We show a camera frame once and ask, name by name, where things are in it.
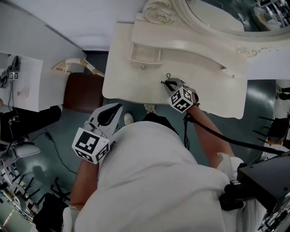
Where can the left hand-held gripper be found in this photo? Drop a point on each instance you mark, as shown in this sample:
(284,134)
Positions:
(87,141)

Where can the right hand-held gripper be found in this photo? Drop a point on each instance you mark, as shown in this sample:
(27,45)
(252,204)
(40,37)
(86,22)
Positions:
(181,99)

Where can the white dressing table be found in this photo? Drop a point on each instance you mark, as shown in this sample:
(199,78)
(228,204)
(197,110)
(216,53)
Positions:
(127,86)

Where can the small white drawer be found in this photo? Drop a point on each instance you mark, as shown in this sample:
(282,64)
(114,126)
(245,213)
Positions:
(145,54)

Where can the person's right forearm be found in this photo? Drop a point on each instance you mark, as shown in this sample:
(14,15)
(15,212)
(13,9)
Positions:
(210,136)

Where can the person's left forearm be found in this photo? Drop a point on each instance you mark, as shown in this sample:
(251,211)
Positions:
(85,181)

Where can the person's white left shoe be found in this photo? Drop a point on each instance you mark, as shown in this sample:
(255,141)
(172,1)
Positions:
(128,118)

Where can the person's white shoe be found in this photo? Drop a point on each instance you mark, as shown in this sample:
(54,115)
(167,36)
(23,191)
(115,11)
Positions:
(128,118)
(150,108)

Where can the person's white right shoe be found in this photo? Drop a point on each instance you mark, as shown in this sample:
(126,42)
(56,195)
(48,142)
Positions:
(150,108)

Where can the brown seat wooden chair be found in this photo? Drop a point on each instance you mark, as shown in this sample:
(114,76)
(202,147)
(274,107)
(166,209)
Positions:
(83,90)

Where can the person's black trousers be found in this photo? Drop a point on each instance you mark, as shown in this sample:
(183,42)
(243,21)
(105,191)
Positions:
(158,120)

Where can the person's white shirt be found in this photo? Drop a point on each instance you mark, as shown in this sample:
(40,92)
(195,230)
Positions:
(147,181)

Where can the white side table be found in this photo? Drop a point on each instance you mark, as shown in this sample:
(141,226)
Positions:
(29,74)

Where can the black office chair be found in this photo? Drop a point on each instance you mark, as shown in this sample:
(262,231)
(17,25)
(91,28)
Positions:
(278,131)
(54,204)

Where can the spare black gripper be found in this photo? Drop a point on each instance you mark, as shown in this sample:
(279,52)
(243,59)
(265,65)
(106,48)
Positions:
(13,70)

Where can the black equipment box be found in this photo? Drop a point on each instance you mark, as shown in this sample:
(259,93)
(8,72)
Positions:
(262,181)

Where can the oval mirror with ornate frame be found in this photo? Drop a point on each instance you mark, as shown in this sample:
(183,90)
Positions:
(204,29)

